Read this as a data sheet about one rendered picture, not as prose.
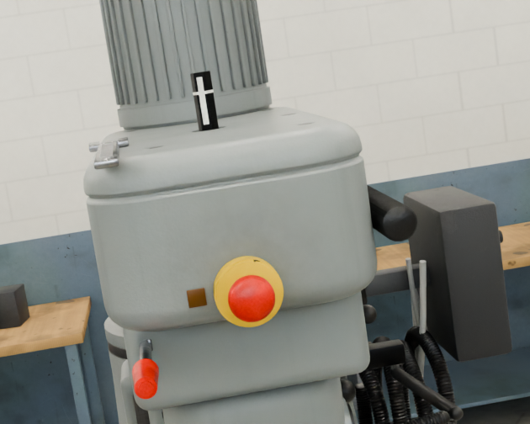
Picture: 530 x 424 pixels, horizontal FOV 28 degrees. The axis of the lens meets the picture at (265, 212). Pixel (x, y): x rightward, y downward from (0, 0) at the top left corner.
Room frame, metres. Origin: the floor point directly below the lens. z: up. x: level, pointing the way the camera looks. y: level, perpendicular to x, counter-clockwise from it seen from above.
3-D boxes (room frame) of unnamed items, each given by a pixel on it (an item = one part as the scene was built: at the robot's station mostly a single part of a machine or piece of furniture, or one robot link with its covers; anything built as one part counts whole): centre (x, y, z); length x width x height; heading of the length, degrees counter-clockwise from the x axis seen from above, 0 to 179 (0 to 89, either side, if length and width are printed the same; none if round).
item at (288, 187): (1.14, 0.05, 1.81); 0.47 x 0.26 x 0.16; 5
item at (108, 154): (0.96, 0.13, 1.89); 0.24 x 0.04 x 0.01; 7
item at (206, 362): (1.17, 0.05, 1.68); 0.34 x 0.24 x 0.10; 5
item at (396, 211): (1.18, -0.10, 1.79); 0.45 x 0.04 x 0.04; 5
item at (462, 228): (1.46, -0.26, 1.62); 0.20 x 0.09 x 0.21; 5
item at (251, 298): (0.88, 0.02, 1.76); 0.04 x 0.03 x 0.04; 95
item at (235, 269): (0.90, 0.02, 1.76); 0.06 x 0.02 x 0.06; 95
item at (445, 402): (1.09, -0.14, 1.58); 0.17 x 0.01 x 0.01; 14
